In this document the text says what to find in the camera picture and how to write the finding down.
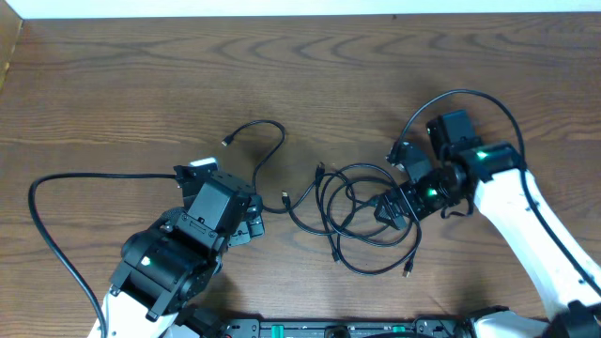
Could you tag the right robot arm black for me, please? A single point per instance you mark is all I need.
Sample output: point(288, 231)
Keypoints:
point(492, 179)

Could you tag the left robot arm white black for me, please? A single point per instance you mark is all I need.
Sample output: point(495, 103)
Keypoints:
point(165, 266)

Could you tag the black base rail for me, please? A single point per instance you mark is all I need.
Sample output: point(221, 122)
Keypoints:
point(352, 328)

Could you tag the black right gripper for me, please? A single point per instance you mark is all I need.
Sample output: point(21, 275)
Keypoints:
point(394, 205)

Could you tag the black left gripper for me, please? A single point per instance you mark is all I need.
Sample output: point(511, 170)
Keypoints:
point(245, 230)

